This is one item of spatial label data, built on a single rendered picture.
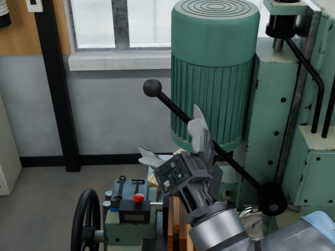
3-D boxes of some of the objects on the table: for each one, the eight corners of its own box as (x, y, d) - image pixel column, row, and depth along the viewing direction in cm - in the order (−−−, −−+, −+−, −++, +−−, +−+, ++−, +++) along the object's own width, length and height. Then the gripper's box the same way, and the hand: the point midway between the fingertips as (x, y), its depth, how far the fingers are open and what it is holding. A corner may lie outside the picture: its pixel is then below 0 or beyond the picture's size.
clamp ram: (143, 206, 108) (142, 184, 103) (168, 206, 108) (168, 184, 103) (141, 230, 101) (139, 207, 96) (168, 230, 100) (168, 207, 95)
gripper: (245, 191, 55) (187, 89, 63) (152, 246, 63) (110, 150, 70) (262, 189, 62) (209, 98, 70) (178, 239, 70) (137, 152, 78)
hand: (167, 125), depth 73 cm, fingers open, 14 cm apart
